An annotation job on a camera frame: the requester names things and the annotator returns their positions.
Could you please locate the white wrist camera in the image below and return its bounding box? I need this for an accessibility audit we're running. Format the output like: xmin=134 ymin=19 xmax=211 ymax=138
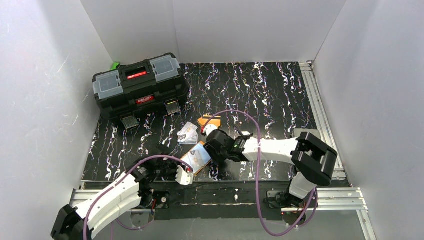
xmin=175 ymin=165 xmax=195 ymax=186
xmin=200 ymin=124 xmax=218 ymax=137

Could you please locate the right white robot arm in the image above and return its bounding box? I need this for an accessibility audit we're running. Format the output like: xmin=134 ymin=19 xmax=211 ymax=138
xmin=203 ymin=129 xmax=338 ymax=208

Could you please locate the stack of black cards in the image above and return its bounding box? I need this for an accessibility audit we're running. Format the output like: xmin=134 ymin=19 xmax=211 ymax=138
xmin=234 ymin=125 xmax=253 ymax=137

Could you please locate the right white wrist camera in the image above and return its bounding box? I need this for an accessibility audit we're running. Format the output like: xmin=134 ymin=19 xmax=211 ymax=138
xmin=200 ymin=124 xmax=218 ymax=137

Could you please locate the stack of white cards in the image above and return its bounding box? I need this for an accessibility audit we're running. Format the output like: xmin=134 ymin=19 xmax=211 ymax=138
xmin=177 ymin=122 xmax=198 ymax=145

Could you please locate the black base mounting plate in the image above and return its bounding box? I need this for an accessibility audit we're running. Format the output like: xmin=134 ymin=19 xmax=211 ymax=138
xmin=151 ymin=181 xmax=288 ymax=221

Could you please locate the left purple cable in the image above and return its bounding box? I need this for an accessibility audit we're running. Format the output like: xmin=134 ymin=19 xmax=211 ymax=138
xmin=82 ymin=154 xmax=195 ymax=240

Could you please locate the grey pad at right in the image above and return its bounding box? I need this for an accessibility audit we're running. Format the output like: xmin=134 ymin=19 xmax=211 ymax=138
xmin=291 ymin=128 xmax=325 ymax=142

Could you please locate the purple cable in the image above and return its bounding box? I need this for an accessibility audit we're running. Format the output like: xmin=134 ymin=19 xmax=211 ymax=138
xmin=82 ymin=154 xmax=195 ymax=240
xmin=200 ymin=110 xmax=319 ymax=237

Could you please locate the black toolbox with grey lids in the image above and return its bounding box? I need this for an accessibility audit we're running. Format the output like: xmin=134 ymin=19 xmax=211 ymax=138
xmin=92 ymin=52 xmax=190 ymax=129

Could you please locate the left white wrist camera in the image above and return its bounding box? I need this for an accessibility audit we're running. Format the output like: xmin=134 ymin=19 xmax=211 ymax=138
xmin=175 ymin=165 xmax=195 ymax=186

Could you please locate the green object behind toolbox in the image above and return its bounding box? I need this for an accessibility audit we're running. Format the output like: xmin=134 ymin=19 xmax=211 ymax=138
xmin=110 ymin=62 xmax=120 ymax=70

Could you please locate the aluminium frame rail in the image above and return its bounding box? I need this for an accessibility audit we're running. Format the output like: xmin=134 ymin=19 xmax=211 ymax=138
xmin=299 ymin=61 xmax=376 ymax=240

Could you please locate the orange card holder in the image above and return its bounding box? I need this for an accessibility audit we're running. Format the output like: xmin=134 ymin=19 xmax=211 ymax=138
xmin=180 ymin=141 xmax=213 ymax=176

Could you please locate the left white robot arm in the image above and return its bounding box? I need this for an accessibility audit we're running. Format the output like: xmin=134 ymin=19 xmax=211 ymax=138
xmin=50 ymin=154 xmax=182 ymax=240

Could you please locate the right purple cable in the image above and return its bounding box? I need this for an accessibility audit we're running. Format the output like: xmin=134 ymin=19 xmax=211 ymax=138
xmin=200 ymin=110 xmax=319 ymax=237

